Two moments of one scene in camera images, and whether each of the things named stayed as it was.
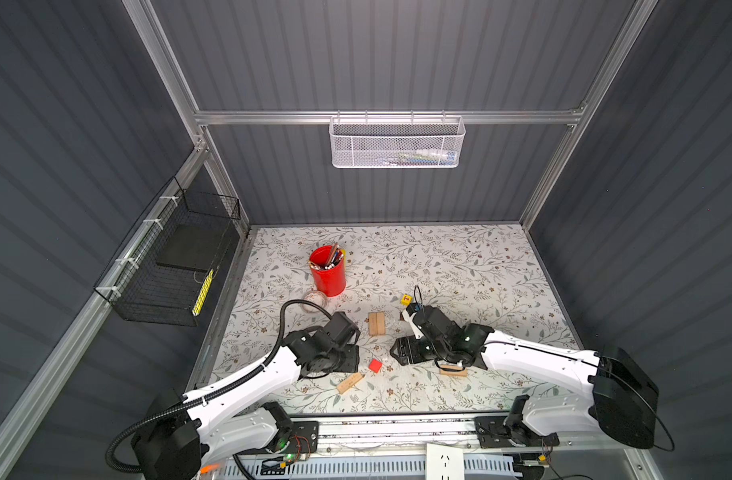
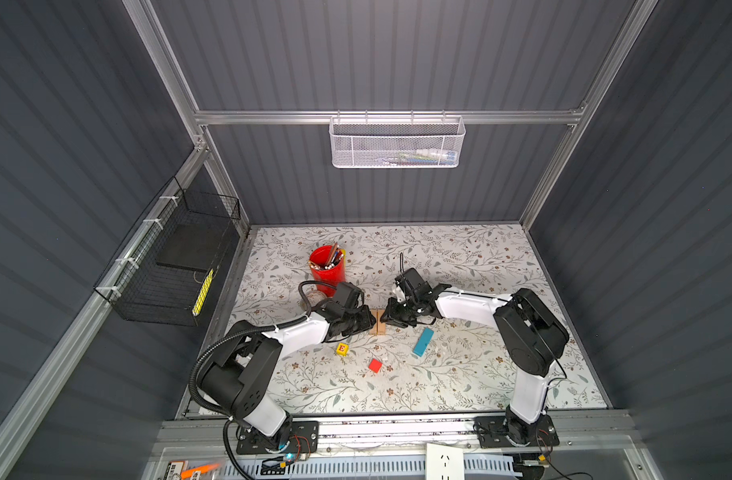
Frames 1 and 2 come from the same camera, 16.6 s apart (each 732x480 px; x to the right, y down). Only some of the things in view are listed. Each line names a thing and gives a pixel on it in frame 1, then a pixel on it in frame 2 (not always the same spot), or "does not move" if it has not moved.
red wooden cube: x=375 y=365 does not move
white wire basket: x=397 y=142 does not move
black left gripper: x=352 y=356 -> x=366 y=322
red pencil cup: x=328 y=267 does not move
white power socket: x=444 y=463 does not move
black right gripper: x=410 y=355 -> x=391 y=316
